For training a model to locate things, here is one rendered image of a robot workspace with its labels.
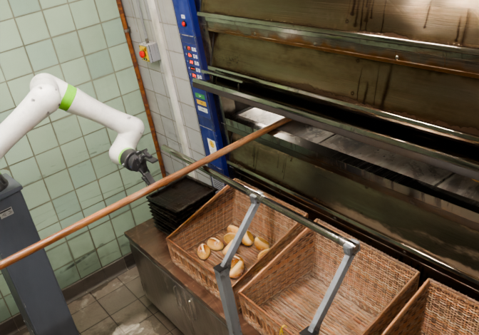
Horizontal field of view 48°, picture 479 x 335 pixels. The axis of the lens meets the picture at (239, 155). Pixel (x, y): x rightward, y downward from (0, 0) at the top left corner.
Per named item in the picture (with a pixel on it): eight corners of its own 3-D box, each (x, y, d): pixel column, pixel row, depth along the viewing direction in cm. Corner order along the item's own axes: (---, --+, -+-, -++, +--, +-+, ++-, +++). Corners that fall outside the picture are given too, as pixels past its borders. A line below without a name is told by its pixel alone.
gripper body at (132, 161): (140, 150, 243) (150, 155, 236) (145, 166, 247) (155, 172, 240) (125, 156, 240) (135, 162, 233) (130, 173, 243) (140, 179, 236)
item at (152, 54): (152, 57, 315) (148, 40, 311) (161, 59, 308) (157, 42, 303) (142, 60, 312) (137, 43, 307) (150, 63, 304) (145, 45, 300)
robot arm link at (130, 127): (63, 110, 244) (67, 112, 235) (74, 87, 245) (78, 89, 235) (134, 142, 262) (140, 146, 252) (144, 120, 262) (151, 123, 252)
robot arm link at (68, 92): (24, 98, 226) (37, 72, 224) (24, 89, 237) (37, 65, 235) (65, 116, 235) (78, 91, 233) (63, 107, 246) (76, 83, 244)
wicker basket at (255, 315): (322, 264, 255) (316, 215, 243) (424, 326, 212) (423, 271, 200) (241, 319, 232) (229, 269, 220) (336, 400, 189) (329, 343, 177)
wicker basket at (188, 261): (243, 219, 300) (235, 175, 288) (316, 261, 258) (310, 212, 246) (170, 262, 276) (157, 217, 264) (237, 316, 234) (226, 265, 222)
